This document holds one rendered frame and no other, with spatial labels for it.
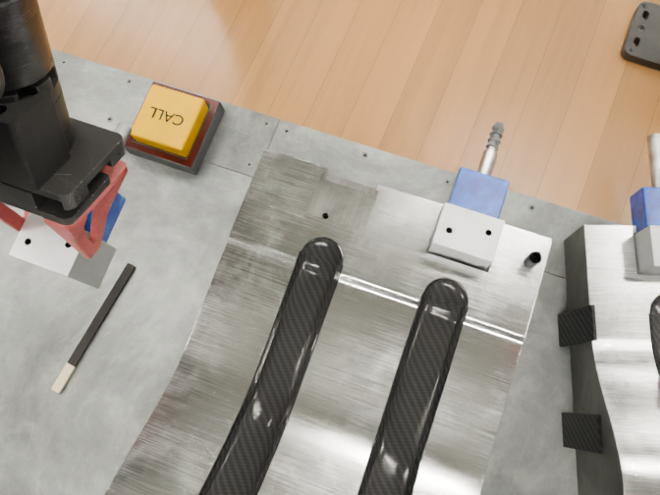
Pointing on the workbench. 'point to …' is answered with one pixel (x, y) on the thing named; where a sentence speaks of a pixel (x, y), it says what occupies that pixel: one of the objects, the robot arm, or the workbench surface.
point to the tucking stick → (92, 328)
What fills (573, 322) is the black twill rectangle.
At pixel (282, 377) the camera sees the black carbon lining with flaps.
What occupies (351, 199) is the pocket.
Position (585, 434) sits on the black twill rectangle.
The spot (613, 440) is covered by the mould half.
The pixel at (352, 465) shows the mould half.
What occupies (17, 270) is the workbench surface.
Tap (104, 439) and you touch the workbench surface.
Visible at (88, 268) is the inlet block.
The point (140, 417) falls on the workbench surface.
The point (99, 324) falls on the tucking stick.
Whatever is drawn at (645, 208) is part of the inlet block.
